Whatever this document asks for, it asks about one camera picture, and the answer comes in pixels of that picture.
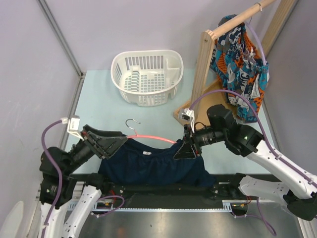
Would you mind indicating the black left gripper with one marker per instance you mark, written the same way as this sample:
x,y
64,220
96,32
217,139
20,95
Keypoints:
x,y
108,145

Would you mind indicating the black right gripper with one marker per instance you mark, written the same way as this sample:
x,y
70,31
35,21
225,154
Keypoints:
x,y
186,151

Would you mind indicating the pink clothes hanger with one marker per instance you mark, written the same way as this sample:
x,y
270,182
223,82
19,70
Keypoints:
x,y
136,135

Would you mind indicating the navy blue shorts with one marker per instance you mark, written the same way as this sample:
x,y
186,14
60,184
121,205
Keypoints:
x,y
138,164

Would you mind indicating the colourful patterned shorts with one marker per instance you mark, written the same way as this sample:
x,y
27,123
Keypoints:
x,y
239,67

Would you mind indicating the lilac clothes hanger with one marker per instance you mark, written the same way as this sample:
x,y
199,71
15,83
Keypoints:
x,y
249,26

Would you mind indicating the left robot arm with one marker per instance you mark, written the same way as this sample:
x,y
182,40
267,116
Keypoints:
x,y
58,184

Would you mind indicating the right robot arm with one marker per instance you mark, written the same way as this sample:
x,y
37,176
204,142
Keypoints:
x,y
296,188

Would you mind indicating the white plastic basket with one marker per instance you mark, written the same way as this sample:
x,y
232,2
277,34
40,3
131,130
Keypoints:
x,y
147,78

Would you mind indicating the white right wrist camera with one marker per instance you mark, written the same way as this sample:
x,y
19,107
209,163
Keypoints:
x,y
188,116

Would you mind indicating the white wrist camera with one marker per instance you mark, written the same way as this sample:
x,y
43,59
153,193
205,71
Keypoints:
x,y
72,126
188,116

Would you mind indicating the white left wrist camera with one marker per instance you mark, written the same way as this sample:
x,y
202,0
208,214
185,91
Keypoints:
x,y
72,126

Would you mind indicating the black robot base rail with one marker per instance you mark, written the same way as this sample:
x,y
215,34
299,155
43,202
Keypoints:
x,y
176,196

